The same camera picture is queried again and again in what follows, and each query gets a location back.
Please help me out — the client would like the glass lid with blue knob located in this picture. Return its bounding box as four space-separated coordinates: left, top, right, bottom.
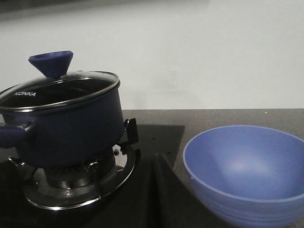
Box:
0 51 120 113

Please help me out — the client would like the light blue bowl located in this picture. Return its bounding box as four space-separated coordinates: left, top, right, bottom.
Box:
182 125 304 228

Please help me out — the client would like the dark blue cooking pot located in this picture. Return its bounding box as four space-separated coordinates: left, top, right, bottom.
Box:
0 85 124 168

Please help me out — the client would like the black glass cooktop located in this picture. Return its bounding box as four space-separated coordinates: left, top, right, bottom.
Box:
0 125 226 228

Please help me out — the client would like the black gas burner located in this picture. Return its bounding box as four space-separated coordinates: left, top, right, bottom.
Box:
44 149 115 189

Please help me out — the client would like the black pot support ring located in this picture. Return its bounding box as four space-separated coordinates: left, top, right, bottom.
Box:
8 118 141 211

